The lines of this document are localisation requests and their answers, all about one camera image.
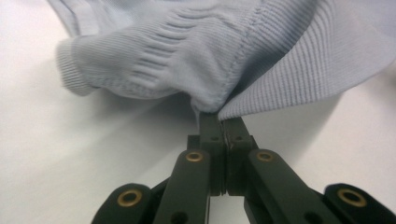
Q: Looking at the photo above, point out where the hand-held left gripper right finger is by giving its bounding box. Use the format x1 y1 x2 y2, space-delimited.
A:
223 116 260 197

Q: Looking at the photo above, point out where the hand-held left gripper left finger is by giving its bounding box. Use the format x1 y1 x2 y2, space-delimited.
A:
186 111 226 197

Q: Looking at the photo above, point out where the light blue tank top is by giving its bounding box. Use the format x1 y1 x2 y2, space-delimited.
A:
46 0 396 122

